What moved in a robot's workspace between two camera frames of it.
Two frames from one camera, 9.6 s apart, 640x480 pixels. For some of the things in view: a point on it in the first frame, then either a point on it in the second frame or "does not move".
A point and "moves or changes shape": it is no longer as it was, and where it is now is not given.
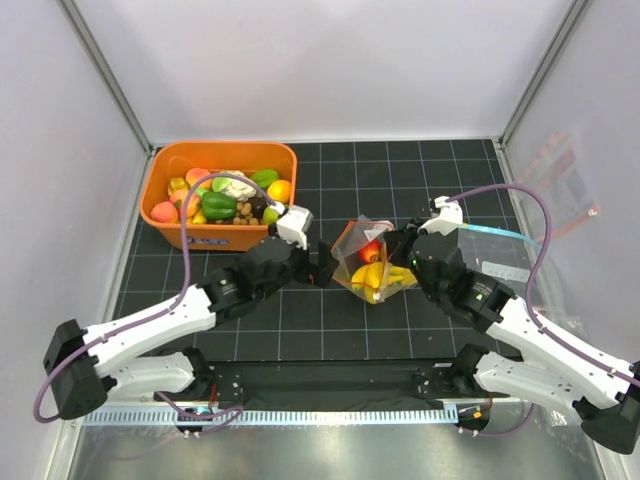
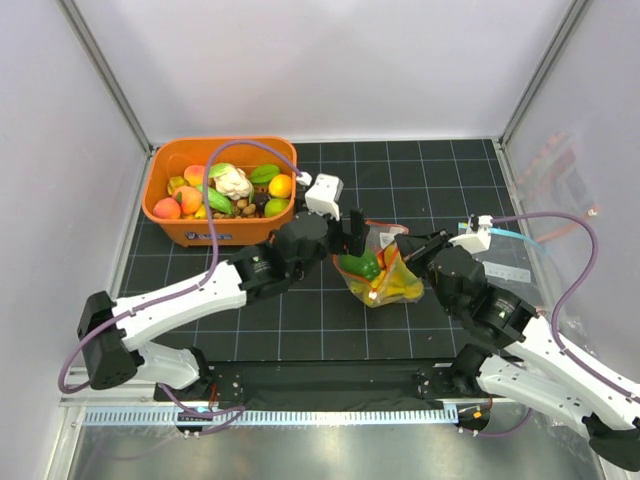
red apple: x=370 y=253 to x=381 y=259
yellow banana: x=377 y=279 moves or changes shape
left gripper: x=322 y=270 to x=358 y=230
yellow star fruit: x=178 y=184 does not move
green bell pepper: x=218 y=206 to x=367 y=265
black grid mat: x=341 y=183 does not move
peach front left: x=164 y=212 does not move
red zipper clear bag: x=361 y=260 moves or changes shape
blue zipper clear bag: x=522 y=262 does not move
